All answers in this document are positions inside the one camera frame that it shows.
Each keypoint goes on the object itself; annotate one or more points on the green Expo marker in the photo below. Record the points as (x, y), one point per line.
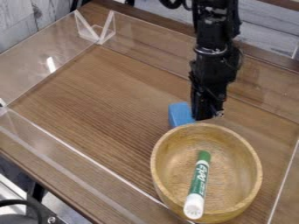
(193, 203)

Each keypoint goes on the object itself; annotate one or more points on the black metal bracket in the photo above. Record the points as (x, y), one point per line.
(49, 216)

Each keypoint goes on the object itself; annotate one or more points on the brown wooden bowl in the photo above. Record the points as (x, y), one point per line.
(235, 170)

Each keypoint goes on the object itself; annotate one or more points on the blue foam block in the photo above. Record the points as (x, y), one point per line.
(179, 114)

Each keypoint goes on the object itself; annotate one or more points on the clear acrylic tray wall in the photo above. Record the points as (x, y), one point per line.
(85, 88)

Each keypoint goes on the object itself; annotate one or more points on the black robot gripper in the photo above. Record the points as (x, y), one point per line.
(212, 72)

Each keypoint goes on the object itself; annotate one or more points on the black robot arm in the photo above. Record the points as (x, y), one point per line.
(216, 23)

